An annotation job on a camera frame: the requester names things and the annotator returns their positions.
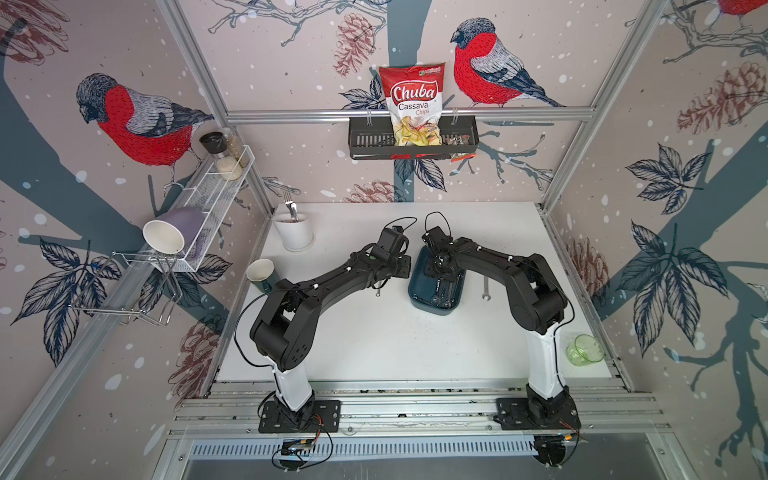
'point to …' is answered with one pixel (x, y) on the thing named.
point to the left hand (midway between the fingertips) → (411, 258)
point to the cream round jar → (226, 164)
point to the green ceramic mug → (261, 272)
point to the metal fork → (287, 199)
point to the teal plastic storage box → (429, 292)
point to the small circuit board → (298, 447)
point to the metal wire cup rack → (140, 288)
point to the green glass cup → (585, 349)
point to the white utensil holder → (296, 234)
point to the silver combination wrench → (378, 292)
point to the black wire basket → (374, 137)
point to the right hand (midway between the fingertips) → (431, 272)
